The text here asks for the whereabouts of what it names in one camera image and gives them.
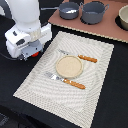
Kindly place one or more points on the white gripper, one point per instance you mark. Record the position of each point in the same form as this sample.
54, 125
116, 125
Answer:
23, 45

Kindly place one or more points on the grey frying pan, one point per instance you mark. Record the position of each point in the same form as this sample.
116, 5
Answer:
63, 7

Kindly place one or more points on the white fish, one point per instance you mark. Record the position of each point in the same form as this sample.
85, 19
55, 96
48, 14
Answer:
71, 11

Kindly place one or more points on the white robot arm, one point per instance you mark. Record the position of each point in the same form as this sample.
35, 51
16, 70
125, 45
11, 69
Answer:
26, 14

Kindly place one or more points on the pink stove board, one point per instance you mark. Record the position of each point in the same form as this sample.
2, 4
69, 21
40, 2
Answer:
107, 28

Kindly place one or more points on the round beige plate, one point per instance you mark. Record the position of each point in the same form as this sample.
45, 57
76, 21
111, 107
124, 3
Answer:
69, 66

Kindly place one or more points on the woven beige placemat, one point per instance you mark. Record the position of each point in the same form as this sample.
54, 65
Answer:
70, 103

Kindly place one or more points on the grey cooking pot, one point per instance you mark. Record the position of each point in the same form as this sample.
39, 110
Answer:
92, 12

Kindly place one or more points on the black burner under bowl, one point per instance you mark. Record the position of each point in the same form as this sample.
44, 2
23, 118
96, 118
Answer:
118, 23

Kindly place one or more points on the beige bowl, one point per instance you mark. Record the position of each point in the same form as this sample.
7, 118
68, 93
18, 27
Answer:
123, 14

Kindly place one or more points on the fork with wooden handle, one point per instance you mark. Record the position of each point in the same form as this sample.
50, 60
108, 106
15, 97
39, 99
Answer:
55, 77

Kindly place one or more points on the knife with wooden handle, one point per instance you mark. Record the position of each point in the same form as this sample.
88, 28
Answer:
80, 56

